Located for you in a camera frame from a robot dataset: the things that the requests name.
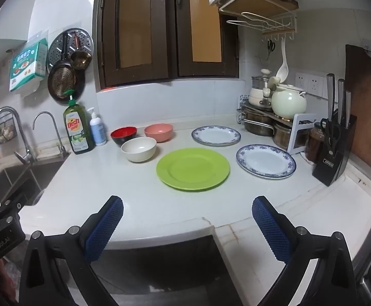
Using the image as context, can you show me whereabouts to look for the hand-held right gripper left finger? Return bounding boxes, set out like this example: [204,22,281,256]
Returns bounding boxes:
[19,195,124,306]

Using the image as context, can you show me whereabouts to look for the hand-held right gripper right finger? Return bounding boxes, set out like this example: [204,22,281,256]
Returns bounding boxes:
[252,195,358,306]

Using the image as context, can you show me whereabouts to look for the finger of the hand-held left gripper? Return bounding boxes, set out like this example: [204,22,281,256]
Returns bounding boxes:
[0,180,36,206]

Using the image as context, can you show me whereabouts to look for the blue floral white plate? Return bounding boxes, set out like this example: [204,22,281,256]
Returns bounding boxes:
[191,125,242,147]
[236,144,297,179]

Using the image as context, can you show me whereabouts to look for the red and black bowl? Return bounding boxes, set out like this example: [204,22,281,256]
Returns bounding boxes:
[110,127,138,147]

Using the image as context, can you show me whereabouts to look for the pink bowl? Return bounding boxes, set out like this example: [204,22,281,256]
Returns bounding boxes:
[144,123,174,143]

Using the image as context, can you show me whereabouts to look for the steel sink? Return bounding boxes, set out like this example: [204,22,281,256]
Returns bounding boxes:
[0,158,66,206]

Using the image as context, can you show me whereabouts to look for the tall chrome faucet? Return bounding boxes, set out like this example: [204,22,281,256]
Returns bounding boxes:
[0,106,37,164]

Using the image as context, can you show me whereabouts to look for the small chrome faucet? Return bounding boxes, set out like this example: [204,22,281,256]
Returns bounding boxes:
[33,111,69,158]

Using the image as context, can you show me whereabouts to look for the green dish soap bottle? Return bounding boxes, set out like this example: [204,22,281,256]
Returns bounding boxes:
[63,91,96,155]

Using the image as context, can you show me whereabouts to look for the cream bowl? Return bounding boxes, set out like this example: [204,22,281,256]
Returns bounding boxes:
[121,137,157,163]

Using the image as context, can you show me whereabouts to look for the black knife block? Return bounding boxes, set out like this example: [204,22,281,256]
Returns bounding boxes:
[312,115,357,187]

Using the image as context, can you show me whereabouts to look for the glass jar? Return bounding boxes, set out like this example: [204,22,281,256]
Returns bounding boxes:
[305,123,323,163]

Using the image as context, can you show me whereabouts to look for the small steel pot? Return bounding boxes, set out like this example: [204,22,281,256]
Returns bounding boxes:
[273,123,297,150]

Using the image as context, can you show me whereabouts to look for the white pump bottle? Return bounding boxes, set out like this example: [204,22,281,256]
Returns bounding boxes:
[87,107,107,147]

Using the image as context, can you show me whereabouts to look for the green plate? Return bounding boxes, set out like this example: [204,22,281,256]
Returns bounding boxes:
[156,147,230,192]

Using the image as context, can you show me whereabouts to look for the wide steel pot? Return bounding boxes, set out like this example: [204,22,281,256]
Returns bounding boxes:
[241,108,277,136]

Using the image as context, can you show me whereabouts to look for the white and steel pot rack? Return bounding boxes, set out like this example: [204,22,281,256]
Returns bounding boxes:
[236,95,317,154]

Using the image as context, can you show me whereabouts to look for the black kitchen scissors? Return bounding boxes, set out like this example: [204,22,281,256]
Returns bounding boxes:
[319,118,341,154]

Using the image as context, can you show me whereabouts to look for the round perforated pan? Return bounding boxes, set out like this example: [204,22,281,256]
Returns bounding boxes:
[47,33,86,104]

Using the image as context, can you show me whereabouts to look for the paper towel pack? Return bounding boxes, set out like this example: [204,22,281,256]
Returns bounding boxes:
[9,37,49,92]

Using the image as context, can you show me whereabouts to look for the cream round casserole pot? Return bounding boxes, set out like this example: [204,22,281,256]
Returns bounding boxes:
[271,83,308,119]

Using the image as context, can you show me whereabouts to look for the cream saucepan with steamer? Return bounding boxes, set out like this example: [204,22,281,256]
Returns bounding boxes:
[248,68,282,107]

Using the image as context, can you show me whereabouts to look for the brass ladle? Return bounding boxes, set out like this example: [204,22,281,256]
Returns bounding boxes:
[70,33,92,70]

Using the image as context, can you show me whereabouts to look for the large brown cutting board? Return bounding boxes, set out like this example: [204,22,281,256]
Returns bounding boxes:
[345,44,371,175]

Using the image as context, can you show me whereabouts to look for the white ladle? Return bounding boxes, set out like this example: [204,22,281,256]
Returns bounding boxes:
[275,40,290,83]

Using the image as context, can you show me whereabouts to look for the round steel steamer tray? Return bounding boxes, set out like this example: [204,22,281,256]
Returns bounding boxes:
[46,29,94,74]

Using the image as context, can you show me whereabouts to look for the wire sink basket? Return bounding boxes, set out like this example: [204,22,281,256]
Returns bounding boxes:
[0,121,15,144]

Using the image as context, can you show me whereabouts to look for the steel handled knife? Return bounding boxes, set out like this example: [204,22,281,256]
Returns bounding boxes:
[345,91,352,125]
[336,79,346,125]
[327,73,336,118]

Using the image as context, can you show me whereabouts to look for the white wall socket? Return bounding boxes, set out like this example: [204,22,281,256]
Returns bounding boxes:
[295,72,310,90]
[310,75,328,97]

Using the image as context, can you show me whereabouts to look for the white wire wall rack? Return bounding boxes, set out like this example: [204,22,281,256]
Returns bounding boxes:
[219,2,298,43]

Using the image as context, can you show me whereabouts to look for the dark wooden window frame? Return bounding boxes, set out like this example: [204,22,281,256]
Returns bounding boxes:
[93,0,240,92]

